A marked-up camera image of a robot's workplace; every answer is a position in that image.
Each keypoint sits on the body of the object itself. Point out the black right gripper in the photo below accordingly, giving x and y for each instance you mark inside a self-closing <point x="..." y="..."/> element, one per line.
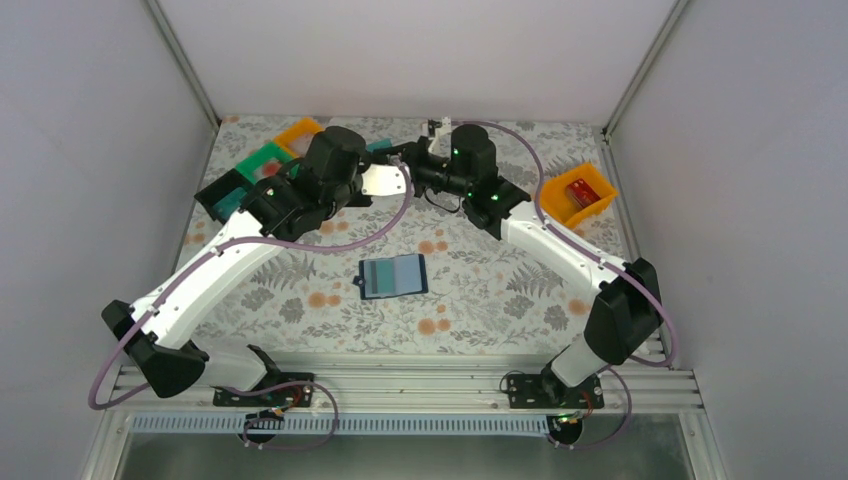
<point x="416" y="162"/>

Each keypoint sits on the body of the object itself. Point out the teal card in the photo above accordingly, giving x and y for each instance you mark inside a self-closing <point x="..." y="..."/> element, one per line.
<point x="379" y="147"/>
<point x="230" y="202"/>

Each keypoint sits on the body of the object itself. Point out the blue leather card holder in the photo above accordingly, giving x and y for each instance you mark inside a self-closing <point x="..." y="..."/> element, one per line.
<point x="391" y="277"/>

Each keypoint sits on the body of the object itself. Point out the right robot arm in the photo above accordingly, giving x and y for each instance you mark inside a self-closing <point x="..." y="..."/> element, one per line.
<point x="626" y="307"/>

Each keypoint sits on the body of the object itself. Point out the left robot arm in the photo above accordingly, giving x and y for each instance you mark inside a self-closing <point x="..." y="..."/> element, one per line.
<point x="155" y="331"/>

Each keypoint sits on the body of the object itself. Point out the red card in right bin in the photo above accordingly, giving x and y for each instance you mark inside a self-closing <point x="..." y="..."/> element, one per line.
<point x="581" y="193"/>

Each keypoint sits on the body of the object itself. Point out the red circle card in green bin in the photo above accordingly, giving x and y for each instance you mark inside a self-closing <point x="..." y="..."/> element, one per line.
<point x="270" y="168"/>

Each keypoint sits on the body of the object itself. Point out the teal card in black bin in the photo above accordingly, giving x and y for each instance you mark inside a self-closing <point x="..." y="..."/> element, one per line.
<point x="230" y="202"/>

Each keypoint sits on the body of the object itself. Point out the orange plastic bin left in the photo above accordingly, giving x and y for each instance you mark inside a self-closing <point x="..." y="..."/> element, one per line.
<point x="295" y="140"/>

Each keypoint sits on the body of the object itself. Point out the orange plastic bin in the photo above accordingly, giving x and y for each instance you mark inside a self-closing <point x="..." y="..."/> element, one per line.
<point x="555" y="202"/>
<point x="295" y="140"/>

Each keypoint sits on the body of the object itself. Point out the orange plastic bin right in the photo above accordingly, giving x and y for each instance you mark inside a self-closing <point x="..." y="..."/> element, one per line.
<point x="555" y="202"/>

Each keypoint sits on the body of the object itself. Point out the green plastic bin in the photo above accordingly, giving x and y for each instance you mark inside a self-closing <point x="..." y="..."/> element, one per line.
<point x="264" y="162"/>

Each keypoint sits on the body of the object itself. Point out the black plastic bin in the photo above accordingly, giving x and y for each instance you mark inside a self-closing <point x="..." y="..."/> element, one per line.
<point x="208" y="196"/>

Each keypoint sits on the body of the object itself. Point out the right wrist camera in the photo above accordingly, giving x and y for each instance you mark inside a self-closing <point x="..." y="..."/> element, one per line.
<point x="434" y="130"/>

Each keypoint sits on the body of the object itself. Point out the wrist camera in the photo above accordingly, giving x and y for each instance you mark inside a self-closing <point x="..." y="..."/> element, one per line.
<point x="434" y="130"/>
<point x="384" y="180"/>

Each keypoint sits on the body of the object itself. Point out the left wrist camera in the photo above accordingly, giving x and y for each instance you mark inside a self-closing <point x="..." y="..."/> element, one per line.
<point x="384" y="180"/>

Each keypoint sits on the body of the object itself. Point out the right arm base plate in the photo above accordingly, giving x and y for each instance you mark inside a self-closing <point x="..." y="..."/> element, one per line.
<point x="545" y="391"/>

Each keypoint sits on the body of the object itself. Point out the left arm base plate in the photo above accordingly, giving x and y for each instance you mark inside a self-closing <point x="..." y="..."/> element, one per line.
<point x="275" y="390"/>

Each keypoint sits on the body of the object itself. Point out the aluminium rail frame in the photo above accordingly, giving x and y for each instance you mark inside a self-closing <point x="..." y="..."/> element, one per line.
<point x="469" y="384"/>

